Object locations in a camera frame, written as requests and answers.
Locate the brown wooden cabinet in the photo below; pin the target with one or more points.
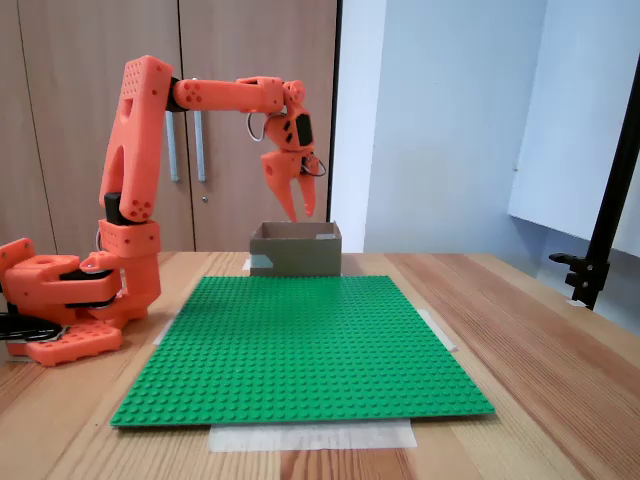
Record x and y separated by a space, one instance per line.
250 50

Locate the small masking tape strip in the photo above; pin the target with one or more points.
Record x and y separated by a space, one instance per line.
246 265

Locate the wide masking tape strip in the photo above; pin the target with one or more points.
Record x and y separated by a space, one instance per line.
310 437

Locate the black stand with clamp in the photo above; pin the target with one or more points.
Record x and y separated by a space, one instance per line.
614 200

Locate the brown cardboard box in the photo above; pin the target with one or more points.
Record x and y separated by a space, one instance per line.
300 257

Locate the white wall panel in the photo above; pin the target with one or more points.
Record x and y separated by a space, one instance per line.
575 125

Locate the green lego baseplate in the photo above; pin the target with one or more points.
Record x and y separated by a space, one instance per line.
275 360

